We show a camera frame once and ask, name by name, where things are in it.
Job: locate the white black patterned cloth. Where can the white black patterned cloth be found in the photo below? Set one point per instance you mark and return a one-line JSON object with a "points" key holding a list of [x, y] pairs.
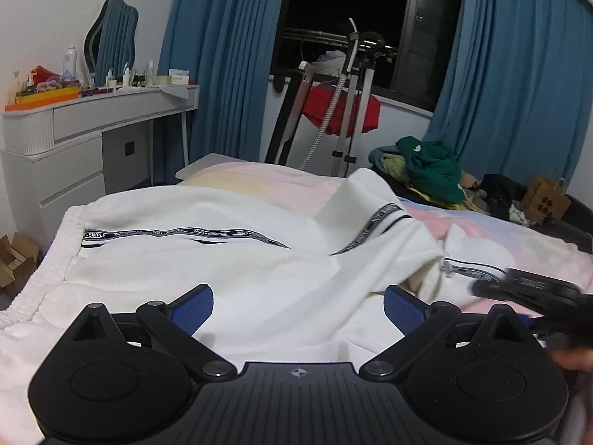
{"points": [[519, 215]]}

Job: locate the orange storage box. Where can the orange storage box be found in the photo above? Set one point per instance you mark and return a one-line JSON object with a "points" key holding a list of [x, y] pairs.
{"points": [[41, 96]]}

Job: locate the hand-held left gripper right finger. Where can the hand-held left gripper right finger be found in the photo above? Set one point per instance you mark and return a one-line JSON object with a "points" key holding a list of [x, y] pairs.
{"points": [[403, 310]]}

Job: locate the cardboard boxes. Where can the cardboard boxes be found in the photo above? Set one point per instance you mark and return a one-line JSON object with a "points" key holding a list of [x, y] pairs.
{"points": [[16, 264]]}

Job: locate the black garment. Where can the black garment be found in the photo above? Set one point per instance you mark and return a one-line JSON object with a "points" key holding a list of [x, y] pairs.
{"points": [[502, 192]]}

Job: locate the green garment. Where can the green garment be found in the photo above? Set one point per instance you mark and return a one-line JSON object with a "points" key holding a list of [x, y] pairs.
{"points": [[431, 167]]}

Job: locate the pointed cap bottle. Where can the pointed cap bottle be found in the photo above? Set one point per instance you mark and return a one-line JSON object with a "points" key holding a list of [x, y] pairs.
{"points": [[126, 76]]}

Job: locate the white dressing table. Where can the white dressing table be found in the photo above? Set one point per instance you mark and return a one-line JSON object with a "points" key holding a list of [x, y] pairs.
{"points": [[74, 148]]}

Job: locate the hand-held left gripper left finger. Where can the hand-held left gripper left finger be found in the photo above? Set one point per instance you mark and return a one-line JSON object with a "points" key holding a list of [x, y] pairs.
{"points": [[192, 308]]}

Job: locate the black sofa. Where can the black sofa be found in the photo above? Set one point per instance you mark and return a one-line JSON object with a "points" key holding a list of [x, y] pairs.
{"points": [[577, 227]]}

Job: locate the wavy framed mirror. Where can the wavy framed mirror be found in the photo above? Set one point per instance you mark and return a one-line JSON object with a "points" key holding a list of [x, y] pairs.
{"points": [[113, 37]]}

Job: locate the brown cardboard box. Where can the brown cardboard box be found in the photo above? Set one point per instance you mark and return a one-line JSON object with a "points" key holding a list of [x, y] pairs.
{"points": [[546, 201]]}

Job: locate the beige plush toy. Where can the beige plush toy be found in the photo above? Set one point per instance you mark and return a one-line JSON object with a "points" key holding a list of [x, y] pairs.
{"points": [[470, 183]]}

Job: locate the grey blue cloth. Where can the grey blue cloth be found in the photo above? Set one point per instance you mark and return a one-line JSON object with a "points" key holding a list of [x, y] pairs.
{"points": [[382, 152]]}

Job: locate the cream tissue box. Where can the cream tissue box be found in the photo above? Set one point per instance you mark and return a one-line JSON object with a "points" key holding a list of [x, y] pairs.
{"points": [[173, 78]]}

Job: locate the tall clear bottle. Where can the tall clear bottle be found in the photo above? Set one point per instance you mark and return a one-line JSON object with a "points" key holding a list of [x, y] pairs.
{"points": [[150, 74]]}

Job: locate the white low bench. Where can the white low bench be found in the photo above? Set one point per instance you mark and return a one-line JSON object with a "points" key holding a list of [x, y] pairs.
{"points": [[208, 164]]}

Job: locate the dark cosmetic jar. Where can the dark cosmetic jar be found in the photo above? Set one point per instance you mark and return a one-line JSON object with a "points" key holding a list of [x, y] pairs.
{"points": [[139, 79]]}

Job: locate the red garment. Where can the red garment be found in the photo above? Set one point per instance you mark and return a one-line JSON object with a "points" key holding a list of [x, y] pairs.
{"points": [[361, 111]]}

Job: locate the blue curtain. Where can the blue curtain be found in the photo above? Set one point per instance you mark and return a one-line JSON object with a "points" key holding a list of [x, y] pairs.
{"points": [[519, 79], [222, 55]]}

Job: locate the white spray can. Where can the white spray can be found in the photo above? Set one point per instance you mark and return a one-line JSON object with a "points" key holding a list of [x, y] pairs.
{"points": [[69, 62]]}

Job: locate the person's right forearm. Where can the person's right forearm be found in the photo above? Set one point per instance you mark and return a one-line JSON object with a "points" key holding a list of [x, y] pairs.
{"points": [[574, 359]]}

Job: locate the pastel bed blanket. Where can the pastel bed blanket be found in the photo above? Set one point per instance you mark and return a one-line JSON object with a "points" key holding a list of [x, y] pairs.
{"points": [[278, 185]]}

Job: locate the white pants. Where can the white pants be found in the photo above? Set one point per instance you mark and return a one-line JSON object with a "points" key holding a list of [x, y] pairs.
{"points": [[231, 278]]}

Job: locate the yellow knitted garment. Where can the yellow knitted garment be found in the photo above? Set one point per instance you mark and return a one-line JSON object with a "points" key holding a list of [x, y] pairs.
{"points": [[394, 167]]}

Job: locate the small white bottle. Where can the small white bottle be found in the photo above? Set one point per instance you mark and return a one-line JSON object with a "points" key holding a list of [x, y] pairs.
{"points": [[110, 79]]}

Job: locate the colourful hair accessories pile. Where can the colourful hair accessories pile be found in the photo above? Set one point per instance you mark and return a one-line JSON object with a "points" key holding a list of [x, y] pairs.
{"points": [[51, 82]]}

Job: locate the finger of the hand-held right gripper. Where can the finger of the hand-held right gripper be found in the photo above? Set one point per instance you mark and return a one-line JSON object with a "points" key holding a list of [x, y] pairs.
{"points": [[491, 287]]}

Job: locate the white hanging garment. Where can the white hanging garment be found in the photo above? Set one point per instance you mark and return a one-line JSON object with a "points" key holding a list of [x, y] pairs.
{"points": [[331, 58]]}

